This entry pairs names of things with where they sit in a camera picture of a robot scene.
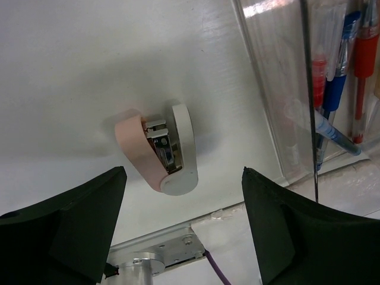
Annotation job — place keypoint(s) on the pink mini stapler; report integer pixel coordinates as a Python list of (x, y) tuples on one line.
[(166, 159)]

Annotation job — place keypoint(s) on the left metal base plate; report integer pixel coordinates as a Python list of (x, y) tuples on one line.
[(173, 245)]

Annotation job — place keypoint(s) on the red ballpoint pen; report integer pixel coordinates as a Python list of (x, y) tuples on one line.
[(364, 62)]

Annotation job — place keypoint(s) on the blue ballpoint pen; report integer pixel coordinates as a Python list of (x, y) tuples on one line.
[(334, 88)]

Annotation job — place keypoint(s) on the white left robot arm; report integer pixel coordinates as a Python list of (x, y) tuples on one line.
[(136, 271)]

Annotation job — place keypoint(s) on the blue gel pen clear cap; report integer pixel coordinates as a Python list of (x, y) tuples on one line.
[(326, 130)]

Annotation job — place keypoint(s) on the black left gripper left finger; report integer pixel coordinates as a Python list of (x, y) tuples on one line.
[(64, 239)]

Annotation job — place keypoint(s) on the red gel pen in tray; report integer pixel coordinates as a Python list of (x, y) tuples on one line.
[(319, 70)]

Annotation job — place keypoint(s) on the long smoky clear tray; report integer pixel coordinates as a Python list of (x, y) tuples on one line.
[(274, 38)]

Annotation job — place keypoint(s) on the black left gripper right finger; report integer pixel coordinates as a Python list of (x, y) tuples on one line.
[(298, 241)]

